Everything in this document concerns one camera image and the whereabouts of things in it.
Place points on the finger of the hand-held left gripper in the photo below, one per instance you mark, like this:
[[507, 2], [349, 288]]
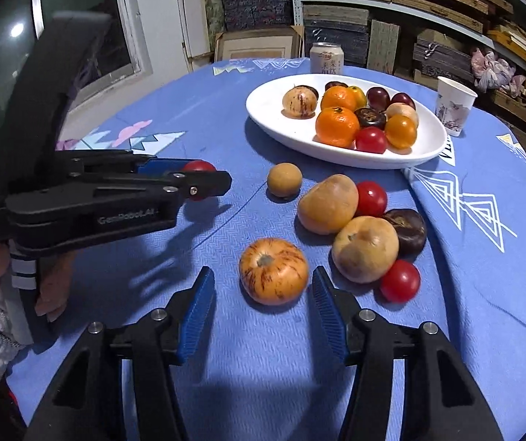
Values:
[[161, 164], [207, 183]]

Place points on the silver drink can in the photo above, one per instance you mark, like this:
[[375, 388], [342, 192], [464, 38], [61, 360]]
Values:
[[327, 57]]

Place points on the stack of blue patterned boxes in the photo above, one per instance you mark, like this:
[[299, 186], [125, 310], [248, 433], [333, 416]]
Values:
[[253, 7]]

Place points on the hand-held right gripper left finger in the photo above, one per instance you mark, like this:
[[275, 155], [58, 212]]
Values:
[[196, 312]]

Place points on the dark red plum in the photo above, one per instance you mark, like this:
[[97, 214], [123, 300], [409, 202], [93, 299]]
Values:
[[403, 99], [377, 98]]

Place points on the yellow striped pepino melon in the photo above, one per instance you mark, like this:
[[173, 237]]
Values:
[[298, 102]]

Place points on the upright woven box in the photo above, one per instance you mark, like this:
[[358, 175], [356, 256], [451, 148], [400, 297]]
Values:
[[383, 46]]

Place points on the pale beige round fruit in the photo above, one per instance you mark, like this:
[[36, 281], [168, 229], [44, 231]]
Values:
[[403, 111]]

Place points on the large orange mandarin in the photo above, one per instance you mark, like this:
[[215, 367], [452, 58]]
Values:
[[336, 127]]

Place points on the large dark brown chestnut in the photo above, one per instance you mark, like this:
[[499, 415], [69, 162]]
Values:
[[409, 232]]

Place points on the pink cloth bundle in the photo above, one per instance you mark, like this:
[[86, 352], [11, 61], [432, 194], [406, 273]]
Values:
[[495, 71]]

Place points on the small yellow orange fruit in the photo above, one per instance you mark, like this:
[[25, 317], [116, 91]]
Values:
[[361, 97]]

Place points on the dark purple round fruit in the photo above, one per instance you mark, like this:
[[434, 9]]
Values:
[[335, 85]]

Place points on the person's left hand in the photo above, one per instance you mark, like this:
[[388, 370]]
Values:
[[56, 280]]

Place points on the stack of dark wooden boxes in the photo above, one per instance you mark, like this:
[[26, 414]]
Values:
[[442, 55]]

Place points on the smooth orange fruit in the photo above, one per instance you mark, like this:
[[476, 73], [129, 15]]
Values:
[[400, 132]]

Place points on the red cherry tomato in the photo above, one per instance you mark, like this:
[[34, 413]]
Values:
[[371, 140], [198, 166], [399, 281], [373, 198]]

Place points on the stack of dark patterned boxes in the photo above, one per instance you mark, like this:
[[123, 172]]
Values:
[[336, 27]]

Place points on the cardboard box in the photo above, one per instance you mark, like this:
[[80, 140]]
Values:
[[258, 46]]

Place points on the white plate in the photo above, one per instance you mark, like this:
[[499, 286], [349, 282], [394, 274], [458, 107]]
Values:
[[272, 110]]

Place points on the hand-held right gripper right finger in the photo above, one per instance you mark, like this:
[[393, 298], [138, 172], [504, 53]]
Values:
[[329, 312]]

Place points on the orange striped pepino melon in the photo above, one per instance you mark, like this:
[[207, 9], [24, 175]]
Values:
[[273, 277]]

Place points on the metal shelving rack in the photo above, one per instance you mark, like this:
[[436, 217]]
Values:
[[296, 9]]

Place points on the white printed paper cup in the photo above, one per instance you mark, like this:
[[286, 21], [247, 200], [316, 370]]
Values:
[[453, 105]]

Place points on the dark glass window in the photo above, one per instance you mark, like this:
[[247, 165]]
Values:
[[83, 0]]

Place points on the blue printed tablecloth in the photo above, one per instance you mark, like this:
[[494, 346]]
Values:
[[474, 285]]

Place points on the round brown longan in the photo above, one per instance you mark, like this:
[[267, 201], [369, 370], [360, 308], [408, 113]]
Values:
[[284, 181]]

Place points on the large beige round fruit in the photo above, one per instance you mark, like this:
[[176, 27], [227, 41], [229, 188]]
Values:
[[365, 249]]

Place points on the tan oval fruit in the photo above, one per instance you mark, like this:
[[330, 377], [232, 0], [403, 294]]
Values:
[[328, 203]]

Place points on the white door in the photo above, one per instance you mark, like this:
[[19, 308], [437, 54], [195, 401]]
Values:
[[166, 18]]

